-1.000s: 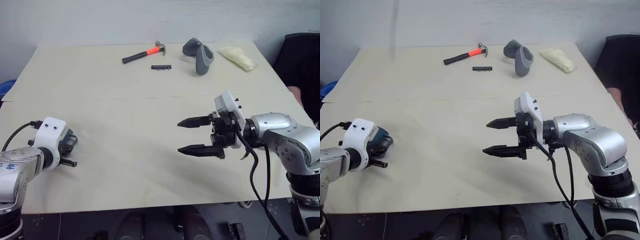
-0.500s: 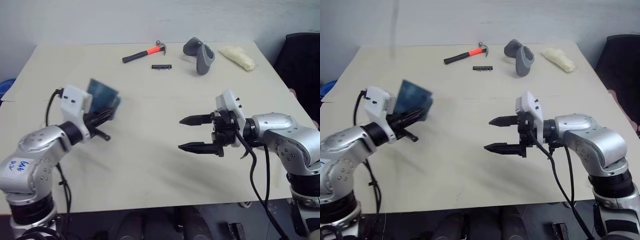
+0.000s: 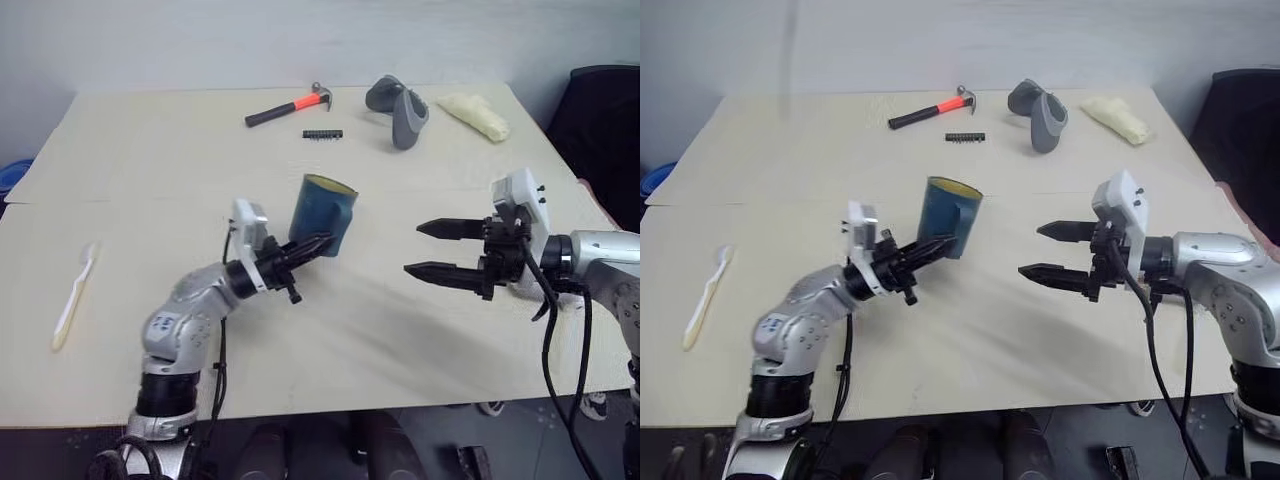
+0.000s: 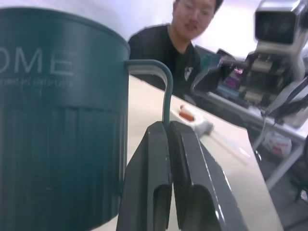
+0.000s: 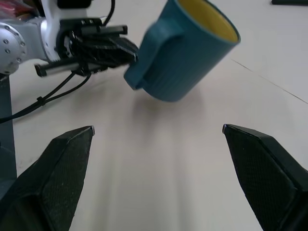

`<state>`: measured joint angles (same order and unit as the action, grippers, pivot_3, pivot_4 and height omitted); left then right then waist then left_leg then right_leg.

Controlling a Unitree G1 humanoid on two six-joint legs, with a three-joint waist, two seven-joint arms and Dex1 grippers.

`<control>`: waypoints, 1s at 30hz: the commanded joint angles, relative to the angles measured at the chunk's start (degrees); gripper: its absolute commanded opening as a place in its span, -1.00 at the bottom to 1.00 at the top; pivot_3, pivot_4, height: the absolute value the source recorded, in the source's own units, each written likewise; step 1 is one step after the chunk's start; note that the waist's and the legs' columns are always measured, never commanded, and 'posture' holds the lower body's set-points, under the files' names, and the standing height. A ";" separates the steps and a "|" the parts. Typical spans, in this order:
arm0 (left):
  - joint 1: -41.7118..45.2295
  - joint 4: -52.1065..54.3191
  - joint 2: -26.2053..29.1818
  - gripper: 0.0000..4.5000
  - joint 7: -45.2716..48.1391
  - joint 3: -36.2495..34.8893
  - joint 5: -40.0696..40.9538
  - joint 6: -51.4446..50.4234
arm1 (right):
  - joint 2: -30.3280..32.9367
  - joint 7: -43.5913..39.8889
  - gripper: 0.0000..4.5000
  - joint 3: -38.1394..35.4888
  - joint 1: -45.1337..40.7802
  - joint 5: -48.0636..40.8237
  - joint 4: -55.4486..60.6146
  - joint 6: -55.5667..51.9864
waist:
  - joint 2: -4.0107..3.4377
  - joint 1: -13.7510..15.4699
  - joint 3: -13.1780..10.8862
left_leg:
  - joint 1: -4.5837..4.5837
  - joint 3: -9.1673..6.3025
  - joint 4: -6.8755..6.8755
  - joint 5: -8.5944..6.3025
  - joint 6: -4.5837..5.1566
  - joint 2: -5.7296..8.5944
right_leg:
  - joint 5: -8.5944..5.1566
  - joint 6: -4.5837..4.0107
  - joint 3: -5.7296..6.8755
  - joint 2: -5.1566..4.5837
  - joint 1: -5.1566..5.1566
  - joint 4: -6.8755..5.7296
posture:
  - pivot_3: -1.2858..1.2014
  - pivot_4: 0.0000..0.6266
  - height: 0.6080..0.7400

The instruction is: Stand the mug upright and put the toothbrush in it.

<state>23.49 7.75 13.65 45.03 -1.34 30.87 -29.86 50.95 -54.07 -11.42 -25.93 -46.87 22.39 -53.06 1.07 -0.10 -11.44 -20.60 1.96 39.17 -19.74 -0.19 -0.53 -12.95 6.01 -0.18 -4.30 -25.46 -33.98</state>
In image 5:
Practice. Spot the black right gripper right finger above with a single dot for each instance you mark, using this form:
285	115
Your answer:
262	178

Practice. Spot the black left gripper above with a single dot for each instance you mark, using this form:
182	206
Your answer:
77	49

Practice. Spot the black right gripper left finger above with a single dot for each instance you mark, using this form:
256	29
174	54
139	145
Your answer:
55	178

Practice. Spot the teal mug with yellow inside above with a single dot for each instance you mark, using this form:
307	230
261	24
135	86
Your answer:
185	50

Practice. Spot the red and yellow clutter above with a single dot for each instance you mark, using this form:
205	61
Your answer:
19	8

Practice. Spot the flat dark object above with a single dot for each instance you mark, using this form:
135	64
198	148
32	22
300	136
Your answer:
290	2

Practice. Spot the grey blue upright post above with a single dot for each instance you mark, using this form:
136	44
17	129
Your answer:
6	134

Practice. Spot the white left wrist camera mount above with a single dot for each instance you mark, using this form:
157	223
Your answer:
51	29

